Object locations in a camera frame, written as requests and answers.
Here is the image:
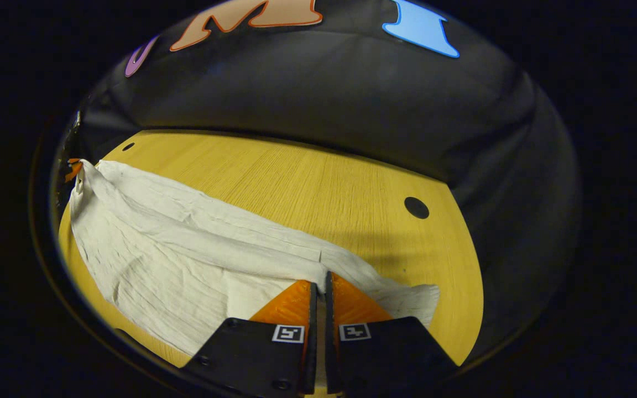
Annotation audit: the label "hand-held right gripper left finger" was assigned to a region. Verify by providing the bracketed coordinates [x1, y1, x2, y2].
[180, 279, 318, 396]

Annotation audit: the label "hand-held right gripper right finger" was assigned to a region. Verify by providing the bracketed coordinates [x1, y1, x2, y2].
[325, 271, 458, 396]

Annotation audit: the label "cream white jeans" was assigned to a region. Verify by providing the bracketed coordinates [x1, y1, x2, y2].
[69, 159, 441, 357]

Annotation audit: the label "black backdrop cloth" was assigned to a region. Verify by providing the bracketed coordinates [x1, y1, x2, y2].
[48, 0, 582, 365]

